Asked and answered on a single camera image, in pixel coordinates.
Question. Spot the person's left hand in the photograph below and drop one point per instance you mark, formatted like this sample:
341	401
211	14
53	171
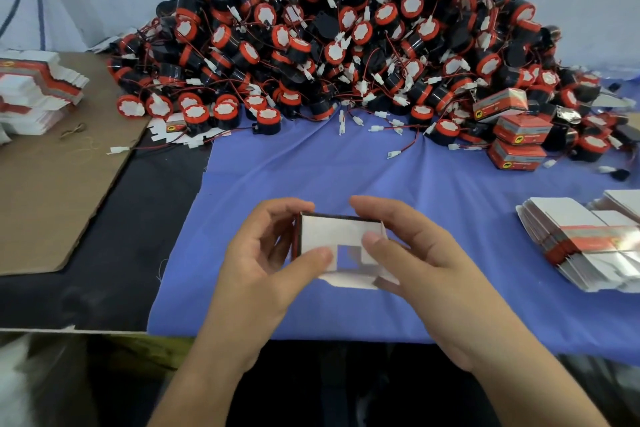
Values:
255	292

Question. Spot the person's right hand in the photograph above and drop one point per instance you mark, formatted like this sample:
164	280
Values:
440	282

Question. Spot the brown cardboard sheet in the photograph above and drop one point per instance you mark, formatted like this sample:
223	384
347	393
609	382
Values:
55	201

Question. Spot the blue cloth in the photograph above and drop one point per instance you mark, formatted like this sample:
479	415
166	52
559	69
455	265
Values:
250	191

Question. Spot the rubber band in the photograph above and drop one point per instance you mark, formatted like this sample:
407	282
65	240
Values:
72	129

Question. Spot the pile of black red buzzers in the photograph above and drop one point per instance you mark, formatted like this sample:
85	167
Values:
350	46

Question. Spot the orange white paper box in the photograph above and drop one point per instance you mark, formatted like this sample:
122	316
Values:
500	103
517	155
523	127
335	233

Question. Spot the stack of paper boxes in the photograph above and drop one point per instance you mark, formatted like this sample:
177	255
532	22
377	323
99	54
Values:
35	91
580	241

